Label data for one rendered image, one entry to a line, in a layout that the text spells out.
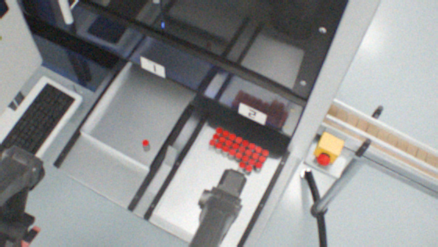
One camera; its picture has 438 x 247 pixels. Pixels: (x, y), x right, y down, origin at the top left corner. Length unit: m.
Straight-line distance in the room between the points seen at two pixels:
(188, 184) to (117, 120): 0.32
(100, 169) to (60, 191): 0.98
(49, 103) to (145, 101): 0.36
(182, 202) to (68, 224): 1.07
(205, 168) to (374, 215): 1.25
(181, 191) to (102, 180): 0.25
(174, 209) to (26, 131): 0.60
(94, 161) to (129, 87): 0.29
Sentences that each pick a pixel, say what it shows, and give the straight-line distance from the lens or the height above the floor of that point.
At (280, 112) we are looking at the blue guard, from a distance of 1.38.
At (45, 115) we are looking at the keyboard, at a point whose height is 0.83.
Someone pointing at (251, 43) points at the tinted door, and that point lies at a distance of 1.20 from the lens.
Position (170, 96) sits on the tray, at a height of 0.88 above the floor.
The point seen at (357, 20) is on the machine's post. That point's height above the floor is 1.58.
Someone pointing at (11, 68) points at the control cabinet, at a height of 0.95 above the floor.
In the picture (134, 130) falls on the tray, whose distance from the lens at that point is 1.59.
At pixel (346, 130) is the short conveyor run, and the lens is 1.60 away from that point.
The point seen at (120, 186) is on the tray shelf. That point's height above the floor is 0.88.
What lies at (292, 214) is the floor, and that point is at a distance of 2.44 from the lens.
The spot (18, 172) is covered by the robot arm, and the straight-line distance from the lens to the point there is 1.02.
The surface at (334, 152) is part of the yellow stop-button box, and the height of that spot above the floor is 1.03.
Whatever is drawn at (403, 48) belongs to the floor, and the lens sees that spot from 3.13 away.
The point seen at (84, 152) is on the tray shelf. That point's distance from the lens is 1.58.
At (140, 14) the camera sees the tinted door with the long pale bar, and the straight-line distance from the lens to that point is 1.36.
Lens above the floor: 2.30
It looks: 64 degrees down
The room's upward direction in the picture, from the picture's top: 6 degrees clockwise
